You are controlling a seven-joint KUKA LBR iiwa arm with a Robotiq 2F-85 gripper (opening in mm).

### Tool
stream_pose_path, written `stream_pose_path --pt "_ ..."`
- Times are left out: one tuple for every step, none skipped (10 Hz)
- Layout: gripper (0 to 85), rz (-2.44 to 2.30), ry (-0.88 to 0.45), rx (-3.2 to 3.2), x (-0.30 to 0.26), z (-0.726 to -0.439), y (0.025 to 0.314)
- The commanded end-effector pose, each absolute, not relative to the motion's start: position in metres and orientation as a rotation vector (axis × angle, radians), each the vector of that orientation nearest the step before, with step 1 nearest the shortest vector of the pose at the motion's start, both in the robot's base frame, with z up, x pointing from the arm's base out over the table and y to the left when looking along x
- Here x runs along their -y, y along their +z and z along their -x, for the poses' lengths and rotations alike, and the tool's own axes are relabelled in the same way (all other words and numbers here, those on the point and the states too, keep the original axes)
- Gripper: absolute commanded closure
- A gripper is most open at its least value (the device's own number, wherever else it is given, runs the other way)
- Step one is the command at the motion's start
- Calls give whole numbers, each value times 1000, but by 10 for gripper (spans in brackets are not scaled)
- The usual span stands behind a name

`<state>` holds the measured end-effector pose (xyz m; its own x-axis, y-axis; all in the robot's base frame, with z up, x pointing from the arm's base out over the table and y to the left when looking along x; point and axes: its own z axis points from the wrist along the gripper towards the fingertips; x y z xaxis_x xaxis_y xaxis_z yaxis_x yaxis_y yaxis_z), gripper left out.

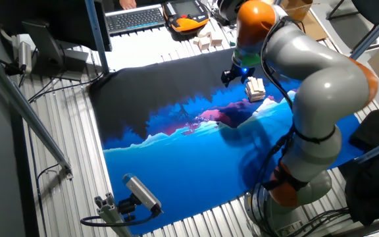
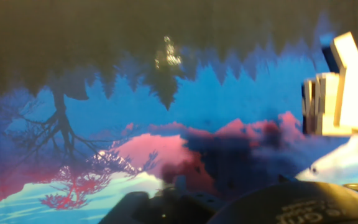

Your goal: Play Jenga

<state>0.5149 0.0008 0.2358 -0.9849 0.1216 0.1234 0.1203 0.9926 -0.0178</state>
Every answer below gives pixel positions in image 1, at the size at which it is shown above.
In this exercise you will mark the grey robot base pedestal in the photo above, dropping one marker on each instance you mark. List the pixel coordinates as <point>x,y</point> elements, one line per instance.
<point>288,227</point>

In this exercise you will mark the wooden jenga block tower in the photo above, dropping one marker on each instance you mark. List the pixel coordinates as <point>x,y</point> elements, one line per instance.
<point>255,93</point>

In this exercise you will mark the silver aluminium profile stub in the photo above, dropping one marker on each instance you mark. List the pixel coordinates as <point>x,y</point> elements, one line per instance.
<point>110,214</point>

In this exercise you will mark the black computer monitor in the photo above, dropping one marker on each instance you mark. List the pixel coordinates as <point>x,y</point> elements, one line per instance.
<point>44,13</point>

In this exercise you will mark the grey metal frame beam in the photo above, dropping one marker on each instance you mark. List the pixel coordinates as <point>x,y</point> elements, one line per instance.
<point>28,115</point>

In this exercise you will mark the blue landscape print mat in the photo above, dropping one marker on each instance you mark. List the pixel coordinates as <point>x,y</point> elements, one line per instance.
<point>176,164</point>

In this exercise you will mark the silver camera with blue end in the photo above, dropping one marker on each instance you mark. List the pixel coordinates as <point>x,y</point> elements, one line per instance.
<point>141,192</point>

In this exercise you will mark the brown cardboard box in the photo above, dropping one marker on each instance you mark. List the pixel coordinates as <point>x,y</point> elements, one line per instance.
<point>311,28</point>

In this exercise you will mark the person's bare hand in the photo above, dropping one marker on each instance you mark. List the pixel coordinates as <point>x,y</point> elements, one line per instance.
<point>127,4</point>

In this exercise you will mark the small silver camera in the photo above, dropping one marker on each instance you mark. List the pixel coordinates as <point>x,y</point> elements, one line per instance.
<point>25,56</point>

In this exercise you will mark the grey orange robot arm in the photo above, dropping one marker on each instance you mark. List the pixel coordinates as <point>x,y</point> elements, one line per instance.
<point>324,82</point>

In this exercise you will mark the orange black teach pendant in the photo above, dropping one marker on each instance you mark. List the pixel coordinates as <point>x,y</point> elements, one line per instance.
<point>186,16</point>

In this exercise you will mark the black office chair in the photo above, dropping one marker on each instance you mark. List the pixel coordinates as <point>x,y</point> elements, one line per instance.
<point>373,10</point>

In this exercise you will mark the black round reel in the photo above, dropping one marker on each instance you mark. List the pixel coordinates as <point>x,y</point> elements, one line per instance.
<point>225,10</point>

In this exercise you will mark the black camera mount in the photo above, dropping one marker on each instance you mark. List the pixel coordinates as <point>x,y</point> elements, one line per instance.
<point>127,206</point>

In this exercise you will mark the black monitor stand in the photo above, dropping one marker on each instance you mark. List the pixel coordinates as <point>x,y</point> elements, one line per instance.
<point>48,49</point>

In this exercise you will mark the wooden jenga block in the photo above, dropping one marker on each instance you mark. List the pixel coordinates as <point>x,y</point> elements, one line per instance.
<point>196,41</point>
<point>252,79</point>
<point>204,43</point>
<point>216,40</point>
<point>205,32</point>

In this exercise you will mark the black computer keyboard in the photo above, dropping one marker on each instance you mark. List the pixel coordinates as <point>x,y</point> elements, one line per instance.
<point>133,19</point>

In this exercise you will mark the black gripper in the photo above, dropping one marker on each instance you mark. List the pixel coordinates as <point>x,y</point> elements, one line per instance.
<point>237,70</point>

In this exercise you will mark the black cloth bag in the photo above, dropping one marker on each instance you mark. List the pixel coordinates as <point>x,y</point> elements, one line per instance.
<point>373,184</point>

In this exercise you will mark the dark metal bar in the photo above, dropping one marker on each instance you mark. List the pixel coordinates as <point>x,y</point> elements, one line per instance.
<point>367,227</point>

